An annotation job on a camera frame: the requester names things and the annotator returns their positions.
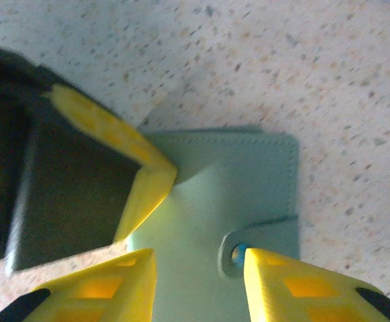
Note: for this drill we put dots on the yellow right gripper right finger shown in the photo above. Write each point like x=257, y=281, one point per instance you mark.
x=268, y=288

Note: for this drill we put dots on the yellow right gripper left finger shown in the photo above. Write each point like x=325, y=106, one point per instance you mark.
x=138, y=295

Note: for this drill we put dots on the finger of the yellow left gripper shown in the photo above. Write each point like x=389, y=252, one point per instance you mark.
x=154, y=181

